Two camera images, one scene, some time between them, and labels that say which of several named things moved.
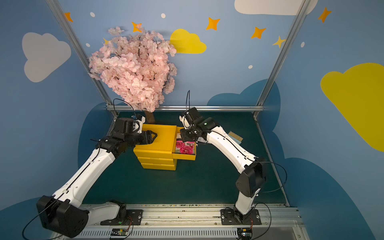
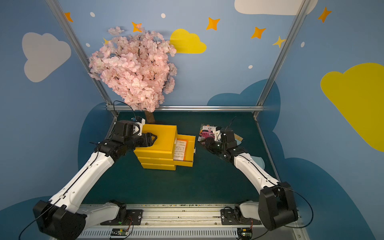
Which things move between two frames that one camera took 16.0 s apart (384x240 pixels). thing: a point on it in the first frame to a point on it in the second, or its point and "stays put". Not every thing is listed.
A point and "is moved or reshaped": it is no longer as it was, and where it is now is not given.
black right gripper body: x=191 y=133 to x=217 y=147
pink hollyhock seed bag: x=185 y=147 is moved or reshaped
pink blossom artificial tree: x=138 y=64 stays put
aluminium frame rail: x=113 y=108 stays put
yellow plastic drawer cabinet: x=158 y=155 stays put
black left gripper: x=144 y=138 stays put
